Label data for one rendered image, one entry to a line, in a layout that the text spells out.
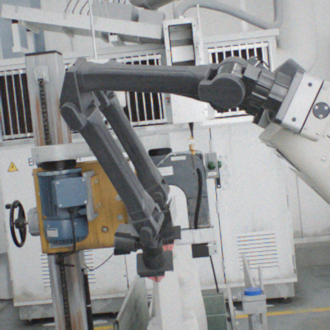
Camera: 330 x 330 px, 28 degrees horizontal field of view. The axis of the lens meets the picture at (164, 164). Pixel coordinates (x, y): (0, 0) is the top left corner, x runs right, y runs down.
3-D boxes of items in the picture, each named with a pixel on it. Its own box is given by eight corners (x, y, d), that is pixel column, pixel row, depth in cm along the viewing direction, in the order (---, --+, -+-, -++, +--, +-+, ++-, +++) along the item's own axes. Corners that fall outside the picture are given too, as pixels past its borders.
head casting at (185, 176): (211, 227, 240) (202, 144, 238) (143, 234, 241) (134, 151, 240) (210, 216, 269) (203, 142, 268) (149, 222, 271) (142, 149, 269)
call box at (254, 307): (267, 312, 227) (265, 295, 226) (243, 314, 227) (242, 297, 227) (265, 306, 234) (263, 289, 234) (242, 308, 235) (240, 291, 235)
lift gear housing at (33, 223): (42, 237, 248) (38, 207, 247) (27, 238, 248) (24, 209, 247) (49, 232, 258) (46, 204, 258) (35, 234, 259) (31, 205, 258)
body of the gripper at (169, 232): (151, 232, 230) (148, 215, 226) (181, 229, 229) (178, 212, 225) (151, 244, 224) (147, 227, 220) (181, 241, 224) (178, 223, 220)
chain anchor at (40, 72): (47, 82, 243) (45, 64, 243) (33, 83, 243) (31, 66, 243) (49, 82, 246) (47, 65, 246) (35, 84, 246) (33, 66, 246)
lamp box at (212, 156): (218, 177, 238) (216, 152, 238) (206, 178, 239) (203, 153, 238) (218, 176, 246) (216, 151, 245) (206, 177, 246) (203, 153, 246)
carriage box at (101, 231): (130, 246, 241) (120, 160, 239) (38, 254, 243) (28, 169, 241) (136, 235, 266) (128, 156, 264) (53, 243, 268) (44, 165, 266)
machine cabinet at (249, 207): (304, 304, 510) (278, 28, 499) (10, 329, 524) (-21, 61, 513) (285, 271, 625) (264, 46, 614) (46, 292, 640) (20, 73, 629)
